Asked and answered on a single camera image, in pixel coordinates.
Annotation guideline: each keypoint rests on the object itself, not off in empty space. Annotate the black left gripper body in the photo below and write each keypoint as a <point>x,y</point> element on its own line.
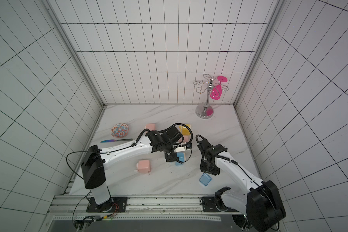
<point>170,157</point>

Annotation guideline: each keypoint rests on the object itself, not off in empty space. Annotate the blue transparent tray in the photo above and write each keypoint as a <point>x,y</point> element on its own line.
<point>205,179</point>

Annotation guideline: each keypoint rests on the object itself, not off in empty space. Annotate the pink sharpener bottom row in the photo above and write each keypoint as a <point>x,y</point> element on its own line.
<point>143,166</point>

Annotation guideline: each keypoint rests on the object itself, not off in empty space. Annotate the pink plastic wine glass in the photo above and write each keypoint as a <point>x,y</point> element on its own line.
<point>219,88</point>

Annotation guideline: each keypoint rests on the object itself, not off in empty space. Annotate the pink sharpener row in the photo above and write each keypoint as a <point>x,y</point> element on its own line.
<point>143,166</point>
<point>150,126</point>

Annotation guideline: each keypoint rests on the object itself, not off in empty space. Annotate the iridescent pen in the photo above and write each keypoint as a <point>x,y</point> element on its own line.
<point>116,140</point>

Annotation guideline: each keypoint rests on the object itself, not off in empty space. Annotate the yellow sharpener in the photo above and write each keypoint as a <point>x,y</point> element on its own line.
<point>185,130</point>

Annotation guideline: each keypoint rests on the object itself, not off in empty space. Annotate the blue pencil sharpener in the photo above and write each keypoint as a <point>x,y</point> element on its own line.
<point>181,157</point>

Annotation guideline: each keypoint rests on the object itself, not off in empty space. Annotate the patterned ceramic bowl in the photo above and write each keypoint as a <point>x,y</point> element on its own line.
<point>120,130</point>

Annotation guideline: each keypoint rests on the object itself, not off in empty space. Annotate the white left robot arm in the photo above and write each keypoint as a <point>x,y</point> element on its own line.
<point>176,138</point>

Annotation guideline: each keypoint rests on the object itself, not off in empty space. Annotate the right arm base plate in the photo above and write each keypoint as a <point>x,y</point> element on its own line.
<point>209,206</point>

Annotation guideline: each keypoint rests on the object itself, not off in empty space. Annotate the pink sharpener top row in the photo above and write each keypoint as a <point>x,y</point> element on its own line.
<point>150,126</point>

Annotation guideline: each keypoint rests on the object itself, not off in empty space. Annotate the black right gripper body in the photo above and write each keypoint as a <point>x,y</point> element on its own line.
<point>209,167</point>

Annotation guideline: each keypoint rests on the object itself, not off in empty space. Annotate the aluminium mounting rail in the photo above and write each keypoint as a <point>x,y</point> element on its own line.
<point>136,205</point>

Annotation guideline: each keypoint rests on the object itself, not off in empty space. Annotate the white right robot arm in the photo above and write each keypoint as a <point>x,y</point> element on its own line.
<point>258,200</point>

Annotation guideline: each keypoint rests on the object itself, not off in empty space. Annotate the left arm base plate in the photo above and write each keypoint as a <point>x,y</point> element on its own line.
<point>114,204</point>

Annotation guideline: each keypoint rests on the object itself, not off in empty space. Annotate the chrome glass rack stand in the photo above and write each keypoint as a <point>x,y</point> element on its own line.
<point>204,110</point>

